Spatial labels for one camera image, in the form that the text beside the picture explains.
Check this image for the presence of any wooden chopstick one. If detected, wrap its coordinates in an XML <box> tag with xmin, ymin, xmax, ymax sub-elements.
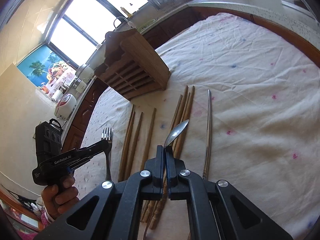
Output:
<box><xmin>141</xmin><ymin>94</ymin><xmax>184</xmax><ymax>223</ymax></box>

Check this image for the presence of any wooden chopstick two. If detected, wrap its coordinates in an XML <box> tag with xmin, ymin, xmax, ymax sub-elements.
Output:
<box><xmin>142</xmin><ymin>85</ymin><xmax>189</xmax><ymax>224</ymax></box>

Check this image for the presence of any steel chopstick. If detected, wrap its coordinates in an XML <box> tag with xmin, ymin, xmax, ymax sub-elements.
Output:
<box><xmin>202</xmin><ymin>90</ymin><xmax>212</xmax><ymax>180</ymax></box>

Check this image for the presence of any wooden chopstick three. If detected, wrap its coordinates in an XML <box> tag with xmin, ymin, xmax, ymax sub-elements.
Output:
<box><xmin>143</xmin><ymin>91</ymin><xmax>191</xmax><ymax>228</ymax></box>

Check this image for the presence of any wooden chopstick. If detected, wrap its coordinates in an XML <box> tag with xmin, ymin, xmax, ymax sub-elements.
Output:
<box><xmin>122</xmin><ymin>113</ymin><xmax>135</xmax><ymax>181</ymax></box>
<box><xmin>140</xmin><ymin>108</ymin><xmax>156</xmax><ymax>170</ymax></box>
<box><xmin>118</xmin><ymin>105</ymin><xmax>135</xmax><ymax>182</ymax></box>
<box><xmin>124</xmin><ymin>112</ymin><xmax>143</xmax><ymax>180</ymax></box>

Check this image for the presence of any metal fork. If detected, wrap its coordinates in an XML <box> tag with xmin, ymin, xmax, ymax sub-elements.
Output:
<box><xmin>101</xmin><ymin>127</ymin><xmax>113</xmax><ymax>180</ymax></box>

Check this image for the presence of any metal spoon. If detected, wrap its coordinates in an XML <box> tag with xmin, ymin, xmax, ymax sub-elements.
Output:
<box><xmin>164</xmin><ymin>119</ymin><xmax>189</xmax><ymax>148</ymax></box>

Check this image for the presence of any person's left hand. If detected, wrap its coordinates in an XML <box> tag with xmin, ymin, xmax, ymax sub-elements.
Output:
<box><xmin>41</xmin><ymin>175</ymin><xmax>79</xmax><ymax>222</ymax></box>

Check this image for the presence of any white red rice cooker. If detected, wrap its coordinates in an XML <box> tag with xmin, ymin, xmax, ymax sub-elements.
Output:
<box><xmin>54</xmin><ymin>94</ymin><xmax>76</xmax><ymax>120</ymax></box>

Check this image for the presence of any tropical fruit window poster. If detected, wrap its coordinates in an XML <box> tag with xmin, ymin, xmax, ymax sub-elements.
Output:
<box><xmin>17</xmin><ymin>45</ymin><xmax>76</xmax><ymax>98</ymax></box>

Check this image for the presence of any white cooking pot appliance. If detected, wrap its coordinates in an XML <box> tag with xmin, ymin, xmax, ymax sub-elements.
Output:
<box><xmin>75</xmin><ymin>64</ymin><xmax>94</xmax><ymax>84</ymax></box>

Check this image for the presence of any floral white tablecloth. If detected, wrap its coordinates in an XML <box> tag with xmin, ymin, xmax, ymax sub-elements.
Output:
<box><xmin>82</xmin><ymin>13</ymin><xmax>319</xmax><ymax>239</ymax></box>

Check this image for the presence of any wooden utensil holder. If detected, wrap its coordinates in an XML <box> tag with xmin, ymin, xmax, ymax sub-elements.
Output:
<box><xmin>95</xmin><ymin>29</ymin><xmax>170</xmax><ymax>100</ymax></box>

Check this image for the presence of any sink faucet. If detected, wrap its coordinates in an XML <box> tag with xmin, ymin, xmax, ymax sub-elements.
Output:
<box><xmin>113</xmin><ymin>16</ymin><xmax>129</xmax><ymax>29</ymax></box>

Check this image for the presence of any yellow oil bottle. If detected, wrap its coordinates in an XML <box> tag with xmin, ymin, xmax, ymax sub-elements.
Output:
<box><xmin>120</xmin><ymin>7</ymin><xmax>133</xmax><ymax>18</ymax></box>

